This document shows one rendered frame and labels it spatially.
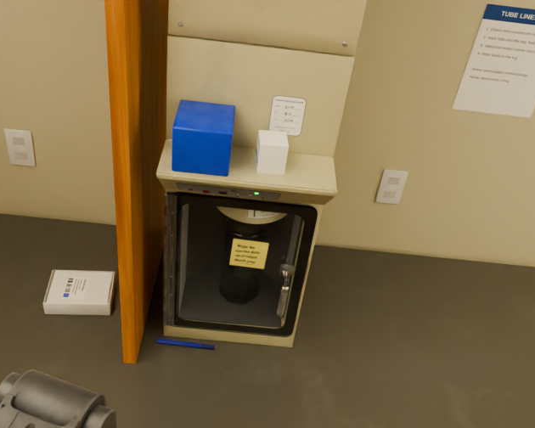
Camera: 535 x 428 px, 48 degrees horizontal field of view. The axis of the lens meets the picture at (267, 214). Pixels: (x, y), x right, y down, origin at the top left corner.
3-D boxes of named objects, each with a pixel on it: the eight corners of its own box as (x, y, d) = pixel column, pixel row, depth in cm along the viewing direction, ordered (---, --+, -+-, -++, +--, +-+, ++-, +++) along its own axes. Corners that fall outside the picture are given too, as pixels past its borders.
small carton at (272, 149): (255, 157, 112) (258, 129, 108) (282, 159, 113) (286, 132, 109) (256, 172, 108) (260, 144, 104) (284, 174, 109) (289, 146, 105)
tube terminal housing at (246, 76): (176, 266, 169) (184, -13, 121) (291, 277, 170) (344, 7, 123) (162, 335, 149) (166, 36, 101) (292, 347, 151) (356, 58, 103)
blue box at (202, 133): (178, 141, 113) (180, 98, 108) (232, 147, 114) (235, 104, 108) (171, 171, 105) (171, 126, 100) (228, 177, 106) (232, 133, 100)
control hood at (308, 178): (164, 181, 120) (165, 137, 114) (325, 198, 122) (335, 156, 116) (154, 216, 111) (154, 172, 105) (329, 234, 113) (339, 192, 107)
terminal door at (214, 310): (166, 323, 146) (168, 190, 121) (291, 335, 147) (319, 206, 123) (166, 326, 145) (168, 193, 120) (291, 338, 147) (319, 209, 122)
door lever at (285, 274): (285, 300, 139) (274, 299, 138) (291, 270, 133) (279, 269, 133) (285, 318, 134) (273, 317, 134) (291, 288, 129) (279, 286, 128)
